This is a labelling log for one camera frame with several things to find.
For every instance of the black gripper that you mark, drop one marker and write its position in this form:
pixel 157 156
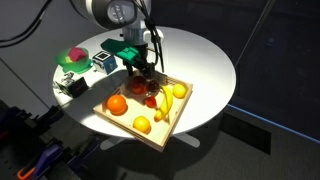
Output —
pixel 141 53

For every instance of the red apple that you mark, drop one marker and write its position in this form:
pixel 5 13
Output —
pixel 137 85

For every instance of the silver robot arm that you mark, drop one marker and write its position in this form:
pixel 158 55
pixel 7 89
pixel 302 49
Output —
pixel 116 13

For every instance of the light wooden tray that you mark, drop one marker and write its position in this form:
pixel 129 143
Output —
pixel 133 110

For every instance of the green plastic bowl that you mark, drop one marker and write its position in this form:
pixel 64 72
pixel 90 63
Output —
pixel 80 65

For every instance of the dark purple plum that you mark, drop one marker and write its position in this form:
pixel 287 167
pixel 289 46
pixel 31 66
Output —
pixel 153 86

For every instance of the small red strawberry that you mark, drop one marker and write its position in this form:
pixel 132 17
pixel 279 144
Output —
pixel 150 102

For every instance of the blue cube with square print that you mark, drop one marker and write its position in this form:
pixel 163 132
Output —
pixel 105 62

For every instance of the orange fruit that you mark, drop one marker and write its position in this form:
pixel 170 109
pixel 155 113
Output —
pixel 116 103

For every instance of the yellow banana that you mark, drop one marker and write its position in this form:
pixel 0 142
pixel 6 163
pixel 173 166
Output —
pixel 166 101

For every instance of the small yellow lemon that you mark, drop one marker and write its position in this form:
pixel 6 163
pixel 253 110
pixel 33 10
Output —
pixel 179 91

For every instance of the round yellow fruit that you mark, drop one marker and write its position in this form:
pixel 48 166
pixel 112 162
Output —
pixel 141 124

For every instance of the pink block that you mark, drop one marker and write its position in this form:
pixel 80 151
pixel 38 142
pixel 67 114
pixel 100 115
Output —
pixel 76 54

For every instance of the cube with zebra print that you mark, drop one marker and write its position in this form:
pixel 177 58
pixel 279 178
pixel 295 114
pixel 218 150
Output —
pixel 71 85

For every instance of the yellow-green block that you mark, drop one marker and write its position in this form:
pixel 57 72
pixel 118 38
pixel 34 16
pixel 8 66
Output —
pixel 69 60

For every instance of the white table base foot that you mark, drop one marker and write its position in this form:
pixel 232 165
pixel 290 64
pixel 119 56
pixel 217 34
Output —
pixel 111 143
pixel 188 140

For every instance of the black equipment rack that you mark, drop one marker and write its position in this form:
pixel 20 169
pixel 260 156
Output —
pixel 30 130

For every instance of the orange and blue clamp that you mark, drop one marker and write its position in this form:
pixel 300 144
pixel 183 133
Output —
pixel 40 163

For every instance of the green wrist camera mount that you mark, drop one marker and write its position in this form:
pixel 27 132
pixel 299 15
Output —
pixel 121 50

